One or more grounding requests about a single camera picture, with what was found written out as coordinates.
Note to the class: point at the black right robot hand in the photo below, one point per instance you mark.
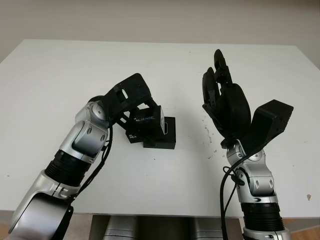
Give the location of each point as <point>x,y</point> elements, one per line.
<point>232,112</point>

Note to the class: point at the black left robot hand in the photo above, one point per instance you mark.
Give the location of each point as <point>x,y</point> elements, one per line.
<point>122,120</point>

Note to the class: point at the black RealSense box lid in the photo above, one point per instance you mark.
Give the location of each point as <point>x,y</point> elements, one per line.
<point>147,125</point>

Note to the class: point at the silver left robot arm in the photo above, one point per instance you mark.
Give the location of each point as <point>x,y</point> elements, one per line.
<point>75,150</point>

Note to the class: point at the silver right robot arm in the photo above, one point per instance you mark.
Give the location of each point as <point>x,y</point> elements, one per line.
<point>260,180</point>

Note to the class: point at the black box base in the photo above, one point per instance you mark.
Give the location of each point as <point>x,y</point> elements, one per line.
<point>170,140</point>

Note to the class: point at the silver robot torso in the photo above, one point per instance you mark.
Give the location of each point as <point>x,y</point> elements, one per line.
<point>162,228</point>

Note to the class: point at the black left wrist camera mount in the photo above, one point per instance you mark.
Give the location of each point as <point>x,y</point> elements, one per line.
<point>132,87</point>

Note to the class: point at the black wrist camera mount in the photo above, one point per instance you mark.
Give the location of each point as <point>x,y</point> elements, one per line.
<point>132,87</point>
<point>272,120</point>

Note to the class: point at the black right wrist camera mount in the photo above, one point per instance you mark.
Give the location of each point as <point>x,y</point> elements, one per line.
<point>272,120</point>

